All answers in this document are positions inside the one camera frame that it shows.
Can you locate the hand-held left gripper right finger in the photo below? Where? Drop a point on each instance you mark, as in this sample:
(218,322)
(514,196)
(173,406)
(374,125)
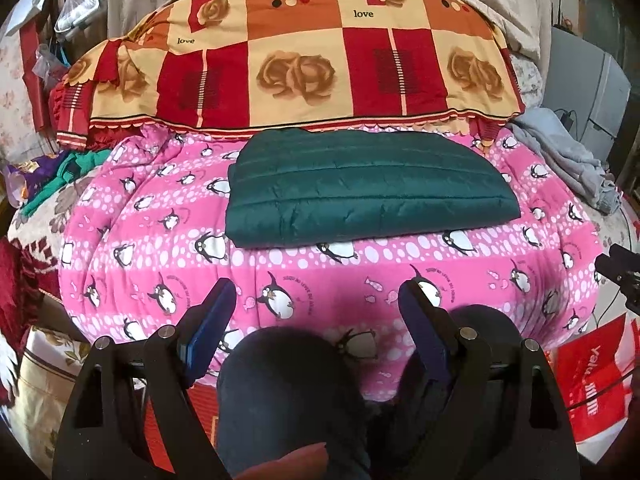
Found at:
(422,330)

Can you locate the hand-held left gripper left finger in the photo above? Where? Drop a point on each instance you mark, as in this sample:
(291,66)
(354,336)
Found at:
(212,330)

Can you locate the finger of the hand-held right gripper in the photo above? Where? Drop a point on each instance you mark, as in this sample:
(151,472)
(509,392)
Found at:
(622,265)

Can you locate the green puffer jacket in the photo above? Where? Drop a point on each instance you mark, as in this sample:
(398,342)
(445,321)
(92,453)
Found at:
(370,185)

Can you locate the person's left leg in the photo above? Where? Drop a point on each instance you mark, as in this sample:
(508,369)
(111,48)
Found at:
(290,400)

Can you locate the pink penguin print blanket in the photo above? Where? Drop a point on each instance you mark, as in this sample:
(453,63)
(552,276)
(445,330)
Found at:
(150,240)

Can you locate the red plastic bag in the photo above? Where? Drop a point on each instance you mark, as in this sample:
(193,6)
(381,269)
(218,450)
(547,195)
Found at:
(595,385)

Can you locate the light grey cloth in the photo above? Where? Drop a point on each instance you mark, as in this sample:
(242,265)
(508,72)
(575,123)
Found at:
(560,150)

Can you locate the cream floral quilt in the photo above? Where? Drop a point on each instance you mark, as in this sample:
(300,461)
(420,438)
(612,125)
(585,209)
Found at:
(45,385)

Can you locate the grey cabinet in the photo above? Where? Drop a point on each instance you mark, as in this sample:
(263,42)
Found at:
(600,90)

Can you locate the dark red cloth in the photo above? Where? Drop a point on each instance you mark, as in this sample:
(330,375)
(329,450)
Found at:
(15,285)

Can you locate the green cloth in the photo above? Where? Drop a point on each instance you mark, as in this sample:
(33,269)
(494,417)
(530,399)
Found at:
(75,162)

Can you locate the purple cloth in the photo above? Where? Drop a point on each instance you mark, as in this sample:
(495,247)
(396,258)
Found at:
(37,172)

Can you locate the red rose print blanket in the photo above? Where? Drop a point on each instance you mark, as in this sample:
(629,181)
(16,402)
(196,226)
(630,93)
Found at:
(300,30)

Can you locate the clear plastic bag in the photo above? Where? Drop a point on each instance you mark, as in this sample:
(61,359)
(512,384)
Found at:
(80,10)

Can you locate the white paper bag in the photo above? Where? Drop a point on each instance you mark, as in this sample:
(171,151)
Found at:
(30,5)

